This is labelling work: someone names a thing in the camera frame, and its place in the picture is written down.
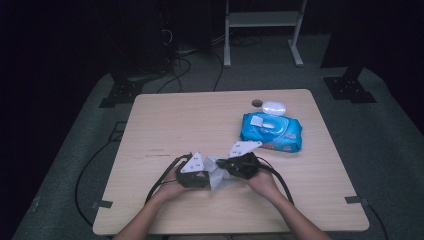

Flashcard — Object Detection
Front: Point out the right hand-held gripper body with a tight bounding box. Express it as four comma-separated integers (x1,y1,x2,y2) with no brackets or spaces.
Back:
226,140,263,180

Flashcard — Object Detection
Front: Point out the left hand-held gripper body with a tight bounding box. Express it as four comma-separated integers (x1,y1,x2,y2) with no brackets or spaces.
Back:
175,151,210,189

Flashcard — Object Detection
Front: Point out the white wet wipe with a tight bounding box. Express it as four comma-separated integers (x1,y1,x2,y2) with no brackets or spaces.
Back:
202,153,240,193

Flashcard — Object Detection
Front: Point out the blue wet wipes pack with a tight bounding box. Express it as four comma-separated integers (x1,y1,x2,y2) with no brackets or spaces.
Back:
239,101,304,154

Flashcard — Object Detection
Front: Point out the person's left hand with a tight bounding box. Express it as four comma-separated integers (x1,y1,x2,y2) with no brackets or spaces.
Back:
149,164,192,202

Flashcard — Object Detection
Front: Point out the person's right hand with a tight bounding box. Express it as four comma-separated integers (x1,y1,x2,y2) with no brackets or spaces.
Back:
244,168,284,202

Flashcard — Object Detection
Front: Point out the grey tape strip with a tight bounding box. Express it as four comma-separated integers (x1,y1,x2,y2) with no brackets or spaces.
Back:
344,195,370,206
91,199,114,210

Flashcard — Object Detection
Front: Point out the black stand base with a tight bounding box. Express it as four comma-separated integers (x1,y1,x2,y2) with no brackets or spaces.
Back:
323,65,378,105
98,70,145,109

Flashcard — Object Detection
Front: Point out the white metal stand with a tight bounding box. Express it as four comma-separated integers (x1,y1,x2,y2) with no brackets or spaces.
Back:
223,0,308,69

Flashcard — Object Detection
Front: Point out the left hand-held gripper cable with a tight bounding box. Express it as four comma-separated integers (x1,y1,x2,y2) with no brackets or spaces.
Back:
144,152,194,206

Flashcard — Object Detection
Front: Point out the hand-held gripper cable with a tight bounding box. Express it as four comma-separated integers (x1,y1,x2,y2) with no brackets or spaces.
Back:
144,152,194,206
257,156,296,206

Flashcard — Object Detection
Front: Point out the right hand-held gripper cable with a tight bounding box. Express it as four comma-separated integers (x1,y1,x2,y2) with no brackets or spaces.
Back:
257,156,296,206

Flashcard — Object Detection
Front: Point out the black floor cables bundle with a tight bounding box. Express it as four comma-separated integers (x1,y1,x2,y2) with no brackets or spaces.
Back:
155,29,225,94

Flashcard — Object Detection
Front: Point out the long black floor cable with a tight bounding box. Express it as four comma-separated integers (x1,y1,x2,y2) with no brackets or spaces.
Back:
74,139,118,228

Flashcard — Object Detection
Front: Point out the black cable at table corner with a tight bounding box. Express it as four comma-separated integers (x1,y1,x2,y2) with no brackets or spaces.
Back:
365,202,390,240

